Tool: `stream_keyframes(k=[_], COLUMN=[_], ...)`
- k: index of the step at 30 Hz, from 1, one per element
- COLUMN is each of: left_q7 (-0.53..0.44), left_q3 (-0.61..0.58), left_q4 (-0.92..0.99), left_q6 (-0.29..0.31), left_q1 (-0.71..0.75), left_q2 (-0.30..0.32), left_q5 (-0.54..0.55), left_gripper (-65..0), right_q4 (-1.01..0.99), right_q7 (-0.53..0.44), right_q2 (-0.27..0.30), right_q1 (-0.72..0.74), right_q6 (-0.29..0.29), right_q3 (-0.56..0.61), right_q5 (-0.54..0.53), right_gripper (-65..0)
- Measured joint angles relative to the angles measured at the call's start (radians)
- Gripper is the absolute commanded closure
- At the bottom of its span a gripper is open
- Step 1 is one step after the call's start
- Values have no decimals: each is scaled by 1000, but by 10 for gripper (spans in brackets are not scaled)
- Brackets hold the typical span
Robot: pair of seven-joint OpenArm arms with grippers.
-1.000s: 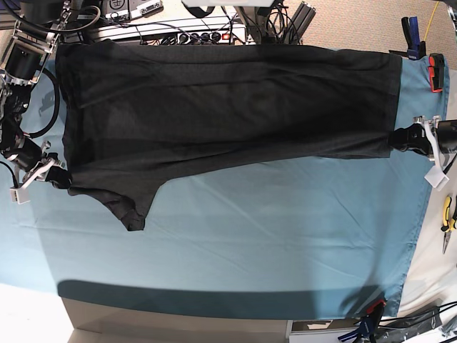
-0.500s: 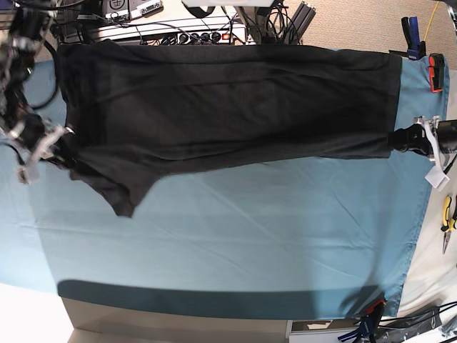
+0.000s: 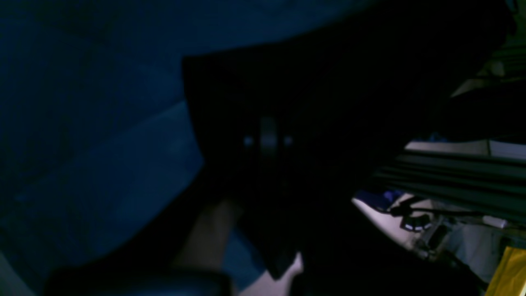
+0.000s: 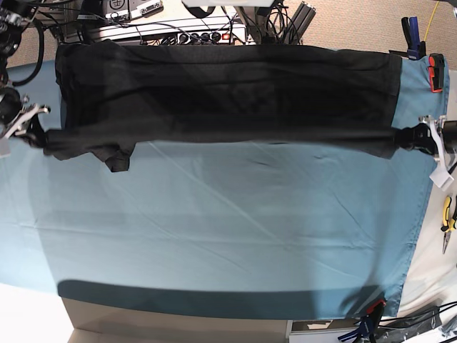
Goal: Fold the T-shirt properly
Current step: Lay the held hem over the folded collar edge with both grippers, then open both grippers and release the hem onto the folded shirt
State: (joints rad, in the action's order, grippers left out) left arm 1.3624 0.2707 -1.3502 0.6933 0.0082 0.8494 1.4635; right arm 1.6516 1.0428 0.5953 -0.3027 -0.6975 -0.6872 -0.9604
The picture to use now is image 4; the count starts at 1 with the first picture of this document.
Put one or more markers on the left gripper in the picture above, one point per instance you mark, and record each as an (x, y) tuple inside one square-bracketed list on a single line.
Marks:
[(442, 149)]

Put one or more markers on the black bag with cords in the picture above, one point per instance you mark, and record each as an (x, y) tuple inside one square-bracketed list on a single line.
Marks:
[(422, 321)]

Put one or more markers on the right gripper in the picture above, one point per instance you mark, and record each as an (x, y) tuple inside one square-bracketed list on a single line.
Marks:
[(21, 121)]

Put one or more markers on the yellow handled pliers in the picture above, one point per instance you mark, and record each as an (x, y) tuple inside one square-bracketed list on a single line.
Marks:
[(448, 222)]

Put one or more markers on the white power strip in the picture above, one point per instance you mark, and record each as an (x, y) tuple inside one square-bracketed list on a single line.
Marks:
[(218, 30)]

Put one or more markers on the orange black clamp top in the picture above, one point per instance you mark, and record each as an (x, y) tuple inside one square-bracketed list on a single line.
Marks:
[(436, 72)]

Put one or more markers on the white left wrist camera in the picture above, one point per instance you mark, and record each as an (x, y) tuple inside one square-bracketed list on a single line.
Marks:
[(441, 178)]

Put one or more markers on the blue table cloth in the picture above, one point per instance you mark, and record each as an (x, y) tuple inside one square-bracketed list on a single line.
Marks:
[(251, 230)]

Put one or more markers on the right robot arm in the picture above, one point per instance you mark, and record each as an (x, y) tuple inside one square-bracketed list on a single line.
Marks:
[(15, 17)]

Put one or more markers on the orange blue clamp bottom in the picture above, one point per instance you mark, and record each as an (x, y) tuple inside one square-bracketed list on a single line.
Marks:
[(367, 324)]

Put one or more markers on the dark grey T-shirt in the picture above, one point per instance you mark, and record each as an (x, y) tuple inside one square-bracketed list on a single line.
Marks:
[(117, 96)]

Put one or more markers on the blue black clamp top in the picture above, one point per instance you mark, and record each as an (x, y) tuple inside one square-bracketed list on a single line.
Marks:
[(416, 49)]

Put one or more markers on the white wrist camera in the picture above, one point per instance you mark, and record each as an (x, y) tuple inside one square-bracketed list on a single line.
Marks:
[(4, 148), (441, 178)]

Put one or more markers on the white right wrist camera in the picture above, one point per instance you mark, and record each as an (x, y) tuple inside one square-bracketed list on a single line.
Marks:
[(4, 148)]

